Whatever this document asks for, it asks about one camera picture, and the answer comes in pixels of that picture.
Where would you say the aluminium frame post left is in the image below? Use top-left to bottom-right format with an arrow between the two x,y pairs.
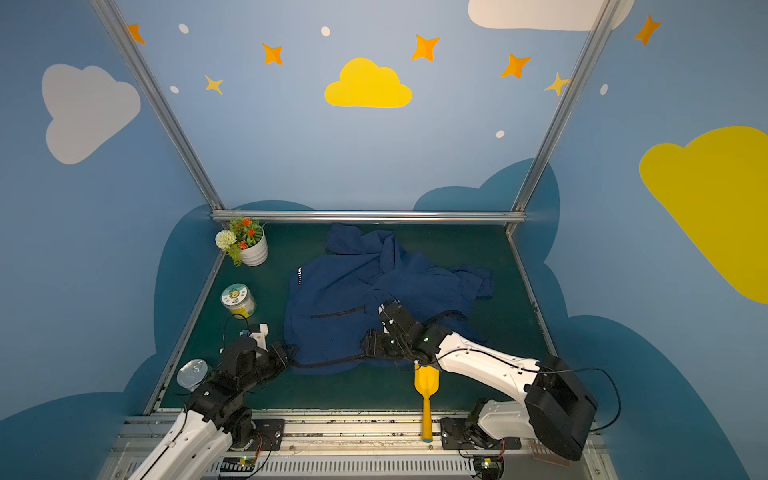
90,0 -> 225,210

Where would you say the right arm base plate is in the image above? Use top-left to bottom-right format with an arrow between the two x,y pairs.
439,417 -> 522,451

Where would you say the yellow plastic toy shovel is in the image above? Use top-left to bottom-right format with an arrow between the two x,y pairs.
414,364 -> 439,443

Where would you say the aluminium frame rail back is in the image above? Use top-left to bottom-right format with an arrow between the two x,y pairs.
211,210 -> 526,224

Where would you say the small circuit board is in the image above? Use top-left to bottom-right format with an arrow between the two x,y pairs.
472,456 -> 504,480
216,457 -> 257,479

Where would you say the left small circuit board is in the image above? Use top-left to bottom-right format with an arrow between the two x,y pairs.
216,457 -> 257,479

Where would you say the aluminium frame post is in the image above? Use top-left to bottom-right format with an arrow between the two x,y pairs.
90,0 -> 225,210
510,0 -> 622,223

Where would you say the right small circuit board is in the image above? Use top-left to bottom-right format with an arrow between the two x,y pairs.
472,456 -> 504,480

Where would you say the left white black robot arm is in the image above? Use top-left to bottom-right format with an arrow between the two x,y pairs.
131,335 -> 297,479

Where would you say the front aluminium rail bench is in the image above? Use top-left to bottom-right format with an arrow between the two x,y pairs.
98,409 -> 619,480

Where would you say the aluminium frame post right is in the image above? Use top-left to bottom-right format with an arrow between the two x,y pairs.
510,0 -> 622,223

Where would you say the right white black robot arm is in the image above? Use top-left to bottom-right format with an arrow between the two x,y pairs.
361,300 -> 598,461

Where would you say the navy blue zip jacket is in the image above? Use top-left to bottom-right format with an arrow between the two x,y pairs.
283,225 -> 495,376

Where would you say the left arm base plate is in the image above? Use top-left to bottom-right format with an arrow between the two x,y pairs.
230,418 -> 286,451

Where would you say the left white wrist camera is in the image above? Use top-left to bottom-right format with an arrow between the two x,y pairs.
248,323 -> 269,351

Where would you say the white pot with flowers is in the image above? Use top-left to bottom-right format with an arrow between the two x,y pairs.
214,217 -> 268,266

